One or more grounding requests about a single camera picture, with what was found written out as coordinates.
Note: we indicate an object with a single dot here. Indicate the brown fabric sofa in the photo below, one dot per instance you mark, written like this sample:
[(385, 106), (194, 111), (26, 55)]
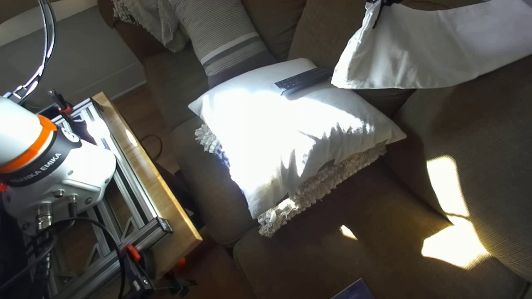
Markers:
[(354, 232)]

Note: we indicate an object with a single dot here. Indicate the wooden robot table board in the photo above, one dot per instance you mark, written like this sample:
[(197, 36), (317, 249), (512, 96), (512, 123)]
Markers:
[(159, 192)]

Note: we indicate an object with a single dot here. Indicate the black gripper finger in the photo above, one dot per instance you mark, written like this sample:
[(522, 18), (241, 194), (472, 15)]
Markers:
[(379, 15)]

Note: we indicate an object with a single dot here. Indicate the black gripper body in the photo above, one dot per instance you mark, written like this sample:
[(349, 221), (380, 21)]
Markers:
[(387, 1)]

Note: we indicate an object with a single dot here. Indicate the grey striped pillow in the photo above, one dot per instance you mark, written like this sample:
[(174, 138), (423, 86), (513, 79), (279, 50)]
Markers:
[(221, 38)]

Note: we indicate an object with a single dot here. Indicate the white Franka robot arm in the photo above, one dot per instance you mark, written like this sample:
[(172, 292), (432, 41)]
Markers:
[(38, 159)]

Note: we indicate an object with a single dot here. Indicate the aluminium mounting frame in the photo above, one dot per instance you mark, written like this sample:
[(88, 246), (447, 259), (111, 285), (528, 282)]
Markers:
[(126, 221)]

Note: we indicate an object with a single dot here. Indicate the lace trimmed blue patterned pillow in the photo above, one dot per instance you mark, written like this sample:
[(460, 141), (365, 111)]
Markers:
[(315, 191)]

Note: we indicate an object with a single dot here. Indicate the white cloth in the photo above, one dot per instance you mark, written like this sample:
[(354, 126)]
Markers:
[(442, 50)]

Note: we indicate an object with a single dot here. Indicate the dark blue book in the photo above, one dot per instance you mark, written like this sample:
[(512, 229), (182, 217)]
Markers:
[(354, 290)]

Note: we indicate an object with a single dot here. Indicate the cream knitted blanket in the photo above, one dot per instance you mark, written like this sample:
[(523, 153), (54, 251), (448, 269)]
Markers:
[(149, 18)]

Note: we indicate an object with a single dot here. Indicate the black remote control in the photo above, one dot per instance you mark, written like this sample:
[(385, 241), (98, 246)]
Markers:
[(300, 81)]

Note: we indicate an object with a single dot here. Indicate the white pillow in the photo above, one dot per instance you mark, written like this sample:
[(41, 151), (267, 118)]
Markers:
[(287, 143)]

